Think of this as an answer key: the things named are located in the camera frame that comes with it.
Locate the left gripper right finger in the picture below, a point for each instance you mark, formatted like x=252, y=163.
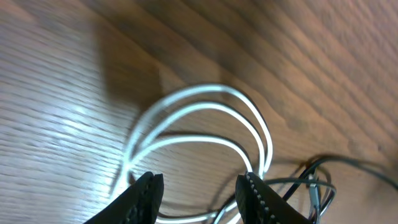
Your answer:
x=259, y=204

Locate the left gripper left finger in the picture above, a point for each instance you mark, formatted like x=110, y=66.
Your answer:
x=138, y=204

